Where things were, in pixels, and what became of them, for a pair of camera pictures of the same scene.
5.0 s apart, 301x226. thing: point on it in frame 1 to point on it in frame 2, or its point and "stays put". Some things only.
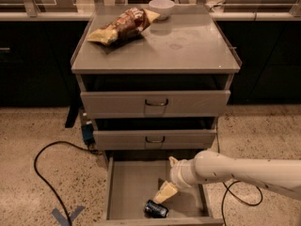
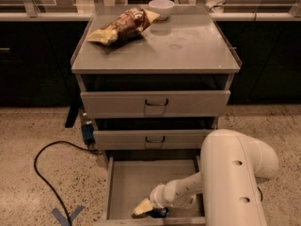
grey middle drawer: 154,139 stays put
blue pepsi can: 154,210 stays put
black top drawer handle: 156,104 stays put
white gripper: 179,173 to 157,196
